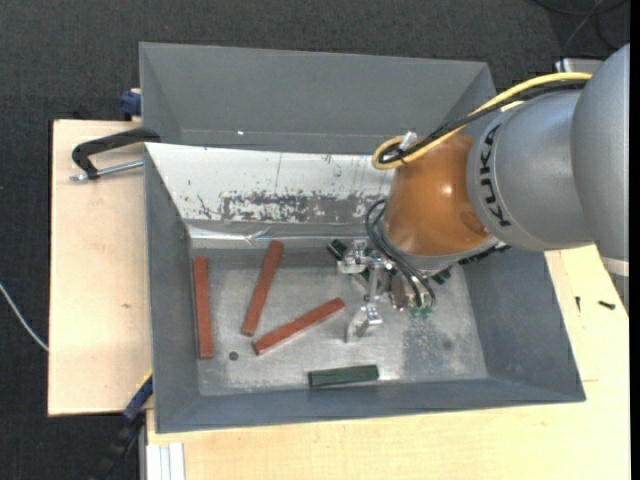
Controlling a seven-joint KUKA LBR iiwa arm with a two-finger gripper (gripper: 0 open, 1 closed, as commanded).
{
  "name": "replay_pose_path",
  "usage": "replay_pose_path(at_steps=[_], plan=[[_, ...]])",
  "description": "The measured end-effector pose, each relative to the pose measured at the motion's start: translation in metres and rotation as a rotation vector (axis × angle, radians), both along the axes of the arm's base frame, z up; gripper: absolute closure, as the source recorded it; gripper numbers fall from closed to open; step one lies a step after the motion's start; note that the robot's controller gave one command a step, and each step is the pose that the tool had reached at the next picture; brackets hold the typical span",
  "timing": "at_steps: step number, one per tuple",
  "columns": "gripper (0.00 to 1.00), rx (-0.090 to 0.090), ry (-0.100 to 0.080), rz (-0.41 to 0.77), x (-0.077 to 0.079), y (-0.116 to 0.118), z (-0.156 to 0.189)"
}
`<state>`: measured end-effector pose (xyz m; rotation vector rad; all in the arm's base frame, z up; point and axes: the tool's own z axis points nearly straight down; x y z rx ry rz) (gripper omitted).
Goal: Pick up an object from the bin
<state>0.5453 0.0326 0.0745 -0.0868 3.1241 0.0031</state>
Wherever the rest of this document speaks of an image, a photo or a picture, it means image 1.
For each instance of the dark green flat block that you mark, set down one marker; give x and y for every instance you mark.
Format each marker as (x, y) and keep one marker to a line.
(343, 376)
(336, 248)

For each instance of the small black screw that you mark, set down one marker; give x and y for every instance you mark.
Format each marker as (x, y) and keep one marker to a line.
(607, 305)

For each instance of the red-brown flat block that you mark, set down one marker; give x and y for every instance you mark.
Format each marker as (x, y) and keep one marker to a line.
(298, 326)
(261, 288)
(203, 308)

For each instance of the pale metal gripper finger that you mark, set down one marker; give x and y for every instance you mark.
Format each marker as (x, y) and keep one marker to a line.
(371, 315)
(358, 257)

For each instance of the pale wood flat board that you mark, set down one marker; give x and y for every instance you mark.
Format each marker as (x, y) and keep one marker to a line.
(95, 278)

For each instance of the grey metal bin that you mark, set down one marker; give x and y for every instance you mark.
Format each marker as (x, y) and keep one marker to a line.
(300, 98)

